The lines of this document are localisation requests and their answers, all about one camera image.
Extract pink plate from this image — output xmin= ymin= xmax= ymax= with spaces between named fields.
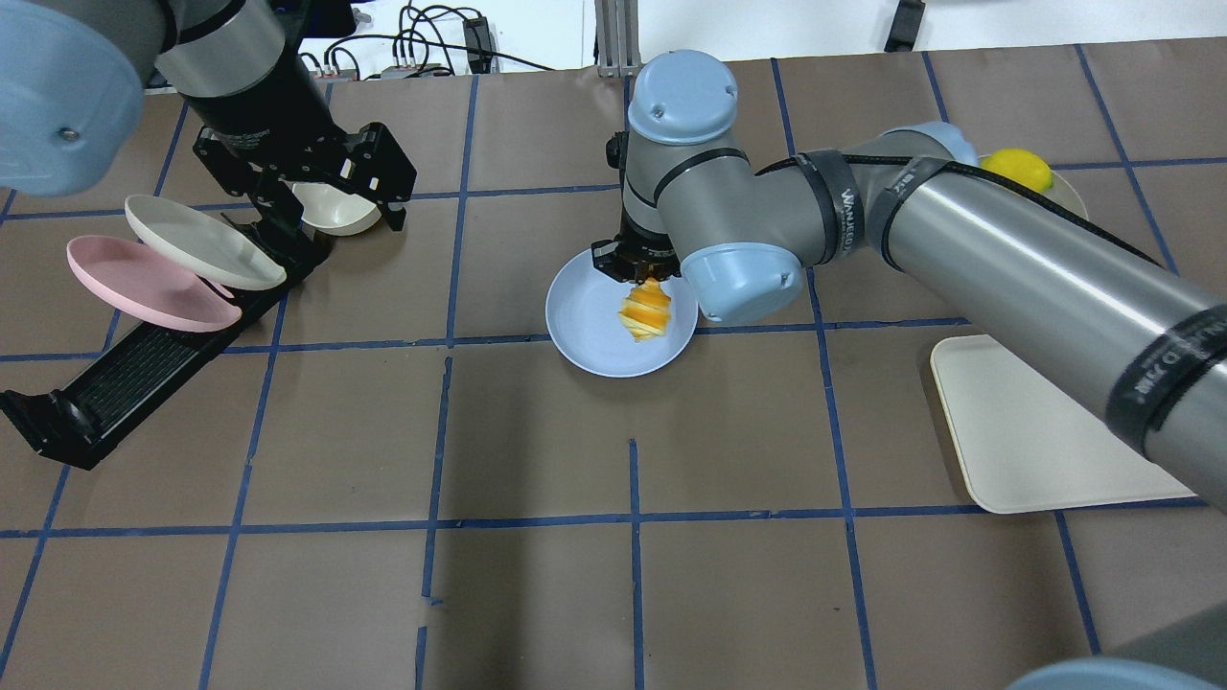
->
xmin=66 ymin=235 xmax=242 ymax=333

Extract aluminium frame post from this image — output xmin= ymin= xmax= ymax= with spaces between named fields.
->
xmin=594 ymin=0 xmax=643 ymax=79

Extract cream bowl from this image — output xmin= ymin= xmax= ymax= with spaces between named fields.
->
xmin=290 ymin=182 xmax=382 ymax=237

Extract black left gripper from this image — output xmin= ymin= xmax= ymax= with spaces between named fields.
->
xmin=191 ymin=91 xmax=417 ymax=252

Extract black dish rack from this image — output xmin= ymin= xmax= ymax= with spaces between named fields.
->
xmin=2 ymin=221 xmax=328 ymax=471

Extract orange glazed bread roll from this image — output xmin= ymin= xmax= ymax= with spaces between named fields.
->
xmin=617 ymin=277 xmax=672 ymax=343

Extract white shallow plate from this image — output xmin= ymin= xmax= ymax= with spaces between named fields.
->
xmin=1043 ymin=172 xmax=1090 ymax=221

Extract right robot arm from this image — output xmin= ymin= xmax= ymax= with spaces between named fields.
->
xmin=590 ymin=52 xmax=1226 ymax=508

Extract black laptop power brick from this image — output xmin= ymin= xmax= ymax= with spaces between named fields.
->
xmin=883 ymin=0 xmax=926 ymax=54

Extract blue plate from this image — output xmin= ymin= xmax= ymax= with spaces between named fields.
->
xmin=546 ymin=250 xmax=699 ymax=379

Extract yellow lemon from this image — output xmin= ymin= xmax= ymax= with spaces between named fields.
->
xmin=979 ymin=149 xmax=1054 ymax=193

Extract white rectangular tray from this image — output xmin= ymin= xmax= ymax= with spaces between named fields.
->
xmin=929 ymin=333 xmax=1193 ymax=514

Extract cream plate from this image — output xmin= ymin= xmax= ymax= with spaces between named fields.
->
xmin=124 ymin=194 xmax=288 ymax=291

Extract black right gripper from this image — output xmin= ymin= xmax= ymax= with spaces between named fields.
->
xmin=591 ymin=129 xmax=683 ymax=285

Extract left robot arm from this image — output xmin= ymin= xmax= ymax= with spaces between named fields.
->
xmin=1 ymin=1 xmax=417 ymax=231

